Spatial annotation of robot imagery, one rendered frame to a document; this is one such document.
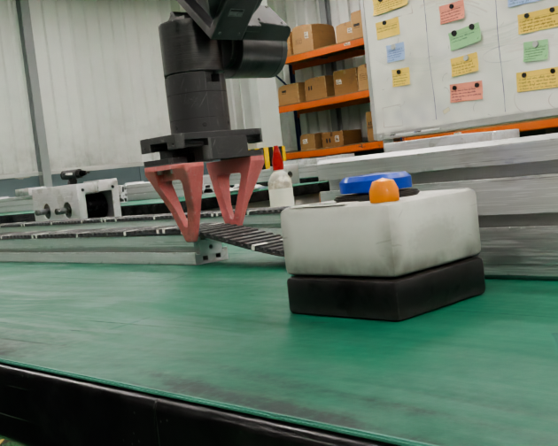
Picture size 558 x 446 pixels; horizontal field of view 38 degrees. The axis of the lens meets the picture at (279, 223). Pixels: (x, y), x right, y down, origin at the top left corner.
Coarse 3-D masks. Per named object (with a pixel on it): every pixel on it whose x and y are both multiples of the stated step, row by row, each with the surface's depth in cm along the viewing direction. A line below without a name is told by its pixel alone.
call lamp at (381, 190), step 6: (378, 180) 41; (384, 180) 40; (390, 180) 40; (372, 186) 41; (378, 186) 40; (384, 186) 40; (390, 186) 40; (396, 186) 40; (372, 192) 40; (378, 192) 40; (384, 192) 40; (390, 192) 40; (396, 192) 40; (372, 198) 40; (378, 198) 40; (384, 198) 40; (390, 198) 40; (396, 198) 40
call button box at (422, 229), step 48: (432, 192) 44; (288, 240) 45; (336, 240) 42; (384, 240) 40; (432, 240) 42; (288, 288) 45; (336, 288) 43; (384, 288) 40; (432, 288) 42; (480, 288) 45
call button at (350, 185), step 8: (352, 176) 45; (360, 176) 44; (368, 176) 43; (376, 176) 43; (384, 176) 43; (392, 176) 43; (400, 176) 44; (408, 176) 44; (344, 184) 44; (352, 184) 44; (360, 184) 43; (368, 184) 43; (400, 184) 43; (408, 184) 44; (344, 192) 44; (352, 192) 44; (360, 192) 43; (368, 192) 44
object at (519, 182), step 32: (320, 160) 59; (352, 160) 57; (384, 160) 55; (416, 160) 53; (448, 160) 51; (480, 160) 49; (512, 160) 48; (544, 160) 46; (320, 192) 59; (480, 192) 49; (512, 192) 48; (544, 192) 46; (480, 224) 51; (512, 224) 49; (544, 224) 48; (480, 256) 50; (512, 256) 48; (544, 256) 47
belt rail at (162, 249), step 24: (0, 240) 107; (24, 240) 102; (48, 240) 97; (72, 240) 93; (96, 240) 89; (120, 240) 85; (144, 240) 82; (168, 240) 79; (144, 264) 83; (168, 264) 80; (192, 264) 77
